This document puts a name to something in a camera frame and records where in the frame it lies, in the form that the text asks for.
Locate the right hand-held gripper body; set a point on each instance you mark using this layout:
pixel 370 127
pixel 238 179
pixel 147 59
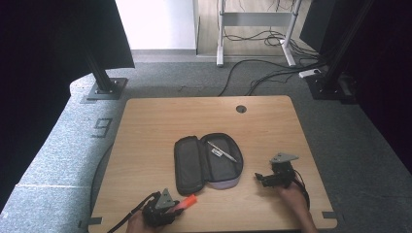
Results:
pixel 283 174

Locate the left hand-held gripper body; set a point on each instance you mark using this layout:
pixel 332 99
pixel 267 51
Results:
pixel 158 212

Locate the orange highlighter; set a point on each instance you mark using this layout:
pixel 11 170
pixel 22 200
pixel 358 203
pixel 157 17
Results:
pixel 188 202

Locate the silver pen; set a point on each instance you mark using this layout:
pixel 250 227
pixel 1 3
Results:
pixel 223 152

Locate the dark grey pencil case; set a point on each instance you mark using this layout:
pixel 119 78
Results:
pixel 209 163

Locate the person's right hand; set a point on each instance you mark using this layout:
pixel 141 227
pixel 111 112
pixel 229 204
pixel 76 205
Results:
pixel 293 197

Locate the person's left hand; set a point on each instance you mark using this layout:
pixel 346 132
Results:
pixel 137 225

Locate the grey tape piece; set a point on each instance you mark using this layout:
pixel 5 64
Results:
pixel 92 221

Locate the white power strip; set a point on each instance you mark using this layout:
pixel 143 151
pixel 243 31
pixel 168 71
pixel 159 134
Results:
pixel 310 73

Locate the black metal stand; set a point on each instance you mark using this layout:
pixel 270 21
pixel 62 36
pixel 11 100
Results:
pixel 333 77
pixel 103 82

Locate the black curtain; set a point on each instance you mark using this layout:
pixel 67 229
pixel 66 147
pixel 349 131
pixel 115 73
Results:
pixel 39 64
pixel 388 64

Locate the white panel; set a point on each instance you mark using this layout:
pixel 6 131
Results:
pixel 155 22

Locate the white desk frame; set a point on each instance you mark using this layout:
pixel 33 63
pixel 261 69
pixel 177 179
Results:
pixel 256 19

